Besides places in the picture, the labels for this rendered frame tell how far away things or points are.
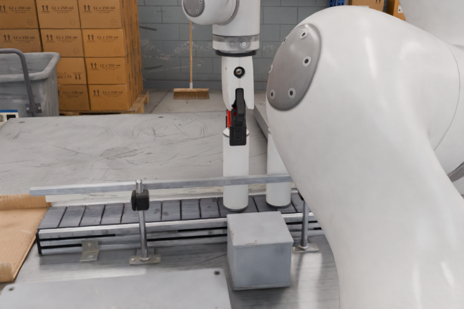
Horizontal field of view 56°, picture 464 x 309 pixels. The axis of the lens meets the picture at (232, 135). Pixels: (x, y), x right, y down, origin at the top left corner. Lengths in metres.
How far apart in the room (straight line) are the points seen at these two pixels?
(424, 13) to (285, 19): 4.92
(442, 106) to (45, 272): 0.72
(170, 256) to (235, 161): 0.22
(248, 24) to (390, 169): 0.52
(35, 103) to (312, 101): 2.62
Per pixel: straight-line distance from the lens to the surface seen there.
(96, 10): 4.12
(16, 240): 0.98
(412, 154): 0.28
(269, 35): 5.36
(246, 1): 0.76
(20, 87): 2.83
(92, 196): 0.94
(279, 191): 0.89
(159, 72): 5.58
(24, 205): 1.10
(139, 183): 0.77
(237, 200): 0.88
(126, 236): 0.88
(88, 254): 0.90
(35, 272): 0.89
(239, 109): 0.76
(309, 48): 0.30
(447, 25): 0.43
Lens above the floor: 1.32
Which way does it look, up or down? 20 degrees down
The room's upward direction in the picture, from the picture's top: straight up
